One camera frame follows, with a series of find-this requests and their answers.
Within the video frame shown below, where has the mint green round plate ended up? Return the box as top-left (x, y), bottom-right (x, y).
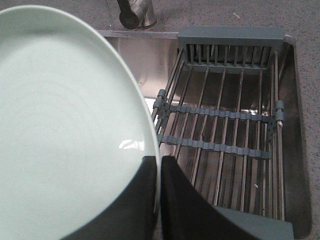
top-left (0, 5), bottom-right (161, 240)

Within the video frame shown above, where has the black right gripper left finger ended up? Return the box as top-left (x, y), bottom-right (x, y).
top-left (64, 156), bottom-right (157, 240)

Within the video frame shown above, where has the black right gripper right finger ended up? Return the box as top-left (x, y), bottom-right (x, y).
top-left (159, 154), bottom-right (295, 240)

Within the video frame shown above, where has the teal metal drying rack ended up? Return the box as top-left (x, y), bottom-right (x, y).
top-left (149, 26), bottom-right (295, 240)

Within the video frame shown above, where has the stainless steel sink basin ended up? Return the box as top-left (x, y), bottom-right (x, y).
top-left (101, 29), bottom-right (312, 240)

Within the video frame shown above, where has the stainless steel faucet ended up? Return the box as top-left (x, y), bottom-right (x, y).
top-left (117, 0), bottom-right (157, 30)

